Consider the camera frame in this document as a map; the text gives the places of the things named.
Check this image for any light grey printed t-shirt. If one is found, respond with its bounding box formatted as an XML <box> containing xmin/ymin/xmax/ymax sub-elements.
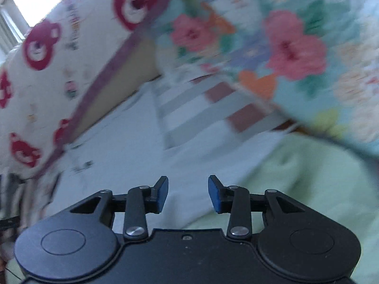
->
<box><xmin>46</xmin><ymin>82</ymin><xmax>281</xmax><ymax>228</ymax></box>

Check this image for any stack of folded clothes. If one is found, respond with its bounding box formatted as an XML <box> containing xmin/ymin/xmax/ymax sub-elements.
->
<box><xmin>1</xmin><ymin>167</ymin><xmax>41</xmax><ymax>241</ymax></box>

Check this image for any checked happy dog rug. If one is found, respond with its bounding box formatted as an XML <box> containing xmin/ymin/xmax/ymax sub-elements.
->
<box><xmin>152</xmin><ymin>75</ymin><xmax>291</xmax><ymax>149</ymax></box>

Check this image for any light green quilted blanket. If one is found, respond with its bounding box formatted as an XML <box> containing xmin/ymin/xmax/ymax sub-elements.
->
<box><xmin>187</xmin><ymin>131</ymin><xmax>378</xmax><ymax>283</ymax></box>

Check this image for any red bear print bedsheet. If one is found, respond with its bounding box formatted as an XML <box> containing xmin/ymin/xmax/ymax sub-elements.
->
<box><xmin>1</xmin><ymin>0</ymin><xmax>169</xmax><ymax>179</ymax></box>

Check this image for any floral patchwork quilt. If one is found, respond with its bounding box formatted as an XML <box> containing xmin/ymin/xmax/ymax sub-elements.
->
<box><xmin>153</xmin><ymin>0</ymin><xmax>378</xmax><ymax>156</ymax></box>

